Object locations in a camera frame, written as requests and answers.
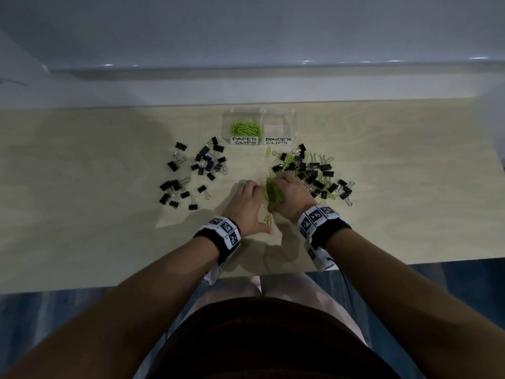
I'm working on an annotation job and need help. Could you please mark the person's left hand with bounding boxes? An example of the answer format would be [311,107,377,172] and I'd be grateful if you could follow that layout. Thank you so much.
[220,180,274,238]

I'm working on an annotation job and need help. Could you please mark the person's right hand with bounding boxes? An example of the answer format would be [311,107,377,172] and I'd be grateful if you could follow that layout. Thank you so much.
[267,173,317,224]

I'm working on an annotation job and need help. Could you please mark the handful of green paper clips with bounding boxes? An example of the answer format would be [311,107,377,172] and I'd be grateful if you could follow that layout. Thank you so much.
[264,177,285,206]

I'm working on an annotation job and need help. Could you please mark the person's right forearm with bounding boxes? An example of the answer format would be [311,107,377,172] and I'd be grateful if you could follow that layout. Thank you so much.
[326,228,505,379]

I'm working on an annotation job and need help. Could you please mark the person's left forearm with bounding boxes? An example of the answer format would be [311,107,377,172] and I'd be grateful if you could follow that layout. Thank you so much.
[0,237,220,379]

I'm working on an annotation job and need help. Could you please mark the scattered green paper clips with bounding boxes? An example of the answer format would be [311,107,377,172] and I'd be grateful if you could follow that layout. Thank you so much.
[260,146,341,228]

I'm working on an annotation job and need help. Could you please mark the pile of black binder clips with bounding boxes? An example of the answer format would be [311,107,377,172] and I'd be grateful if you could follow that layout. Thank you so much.
[271,143,356,208]
[159,136,230,212]

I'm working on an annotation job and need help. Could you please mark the left wristband with square markers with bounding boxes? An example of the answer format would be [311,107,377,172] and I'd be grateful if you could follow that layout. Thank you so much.
[193,216,242,286]

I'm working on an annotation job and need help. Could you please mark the wristband with square markers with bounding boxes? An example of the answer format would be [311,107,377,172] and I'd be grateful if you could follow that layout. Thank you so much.
[193,216,242,286]
[297,205,352,273]

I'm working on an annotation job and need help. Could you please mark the right wristband with square markers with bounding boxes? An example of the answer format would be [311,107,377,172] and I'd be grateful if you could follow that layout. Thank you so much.
[297,205,352,273]

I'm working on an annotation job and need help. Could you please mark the light pink shorts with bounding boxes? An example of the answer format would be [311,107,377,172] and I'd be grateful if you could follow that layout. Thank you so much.
[133,272,371,379]

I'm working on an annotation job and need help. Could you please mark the clear two-compartment plastic box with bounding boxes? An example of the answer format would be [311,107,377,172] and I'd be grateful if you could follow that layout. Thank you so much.
[222,107,297,146]

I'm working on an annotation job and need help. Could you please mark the heap of boxed green clips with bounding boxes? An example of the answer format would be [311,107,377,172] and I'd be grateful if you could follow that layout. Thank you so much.
[230,121,262,139]

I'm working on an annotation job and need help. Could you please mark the dark brown shirt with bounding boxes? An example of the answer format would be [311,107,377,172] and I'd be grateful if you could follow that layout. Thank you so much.
[151,297,401,379]

